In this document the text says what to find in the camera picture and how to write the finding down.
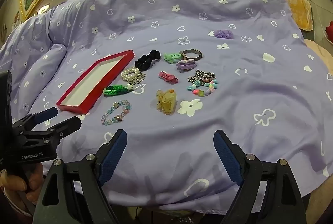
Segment black scrunchie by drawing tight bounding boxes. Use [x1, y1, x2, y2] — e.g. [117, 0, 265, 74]
[134, 50, 156, 70]

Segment green braided bracelet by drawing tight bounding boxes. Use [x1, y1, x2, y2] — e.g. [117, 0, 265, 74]
[103, 83, 135, 97]

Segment clear glass bead bracelet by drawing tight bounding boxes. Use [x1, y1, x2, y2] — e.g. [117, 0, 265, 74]
[101, 100, 132, 126]

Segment green bow hair tie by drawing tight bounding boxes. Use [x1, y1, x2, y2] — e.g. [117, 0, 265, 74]
[164, 51, 186, 65]

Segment orange towel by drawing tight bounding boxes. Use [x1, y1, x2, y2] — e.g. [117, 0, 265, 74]
[268, 0, 314, 31]

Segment red object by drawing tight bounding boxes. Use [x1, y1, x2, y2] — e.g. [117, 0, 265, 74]
[325, 21, 333, 45]

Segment yellow hair claw clip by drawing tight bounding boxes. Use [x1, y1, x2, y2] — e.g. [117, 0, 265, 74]
[155, 89, 178, 116]

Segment colourful candy bead bracelet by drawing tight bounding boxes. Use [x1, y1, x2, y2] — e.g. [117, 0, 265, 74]
[186, 78, 219, 98]

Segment metal bangle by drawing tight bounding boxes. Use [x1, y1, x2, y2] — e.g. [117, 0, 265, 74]
[180, 48, 203, 61]

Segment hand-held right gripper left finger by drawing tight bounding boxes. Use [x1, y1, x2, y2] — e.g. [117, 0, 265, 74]
[32, 129, 128, 224]

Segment person's left hand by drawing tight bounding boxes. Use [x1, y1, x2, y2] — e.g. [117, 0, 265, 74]
[0, 162, 45, 204]

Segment silver chain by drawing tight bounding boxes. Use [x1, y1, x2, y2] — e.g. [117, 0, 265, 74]
[187, 69, 216, 83]

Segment purple flower print blanket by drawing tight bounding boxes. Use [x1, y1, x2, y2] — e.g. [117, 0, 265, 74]
[0, 0, 333, 214]

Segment pearl bracelet with silver bow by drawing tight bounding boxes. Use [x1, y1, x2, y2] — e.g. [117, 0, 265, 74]
[120, 67, 147, 85]

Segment purple flower hair accessory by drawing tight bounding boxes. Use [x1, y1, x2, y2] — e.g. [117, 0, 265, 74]
[214, 29, 235, 39]

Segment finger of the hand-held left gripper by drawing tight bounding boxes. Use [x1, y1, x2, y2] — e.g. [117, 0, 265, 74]
[19, 117, 82, 145]
[12, 107, 59, 131]

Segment red shallow box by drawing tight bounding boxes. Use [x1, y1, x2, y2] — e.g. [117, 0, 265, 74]
[56, 49, 136, 114]

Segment pink hair clip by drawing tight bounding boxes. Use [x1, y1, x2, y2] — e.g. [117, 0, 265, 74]
[158, 71, 180, 85]

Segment peach cloth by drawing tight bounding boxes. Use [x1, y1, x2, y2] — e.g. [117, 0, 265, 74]
[303, 39, 333, 79]

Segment purple hair tie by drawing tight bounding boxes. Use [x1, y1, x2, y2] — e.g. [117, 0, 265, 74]
[176, 59, 198, 72]

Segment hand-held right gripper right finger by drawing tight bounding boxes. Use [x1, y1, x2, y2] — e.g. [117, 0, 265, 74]
[213, 130, 309, 224]

